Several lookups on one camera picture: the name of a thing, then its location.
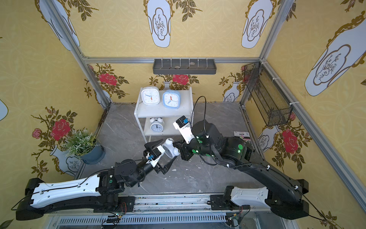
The blue square alarm clock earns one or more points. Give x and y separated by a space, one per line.
171 99

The white square alarm clock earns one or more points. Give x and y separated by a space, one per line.
150 96

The left circuit board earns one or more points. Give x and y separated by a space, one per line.
113 219

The white two-tier shelf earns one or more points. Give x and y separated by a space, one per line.
143 113

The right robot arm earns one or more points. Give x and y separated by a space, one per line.
281 194

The circuit board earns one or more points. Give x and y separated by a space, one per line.
233 220
113 219

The right circuit board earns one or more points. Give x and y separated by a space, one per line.
233 220

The black wire mesh basket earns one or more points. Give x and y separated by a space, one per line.
272 104

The potted green plant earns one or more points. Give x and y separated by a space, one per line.
84 146

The white twin-bell clock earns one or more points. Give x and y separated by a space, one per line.
170 150
157 124

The grey wall tray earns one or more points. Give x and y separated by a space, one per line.
175 66

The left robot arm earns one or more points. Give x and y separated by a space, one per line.
99 191

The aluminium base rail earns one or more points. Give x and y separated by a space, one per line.
195 210

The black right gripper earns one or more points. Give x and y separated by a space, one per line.
185 150

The flower seed packet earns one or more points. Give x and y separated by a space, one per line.
243 135

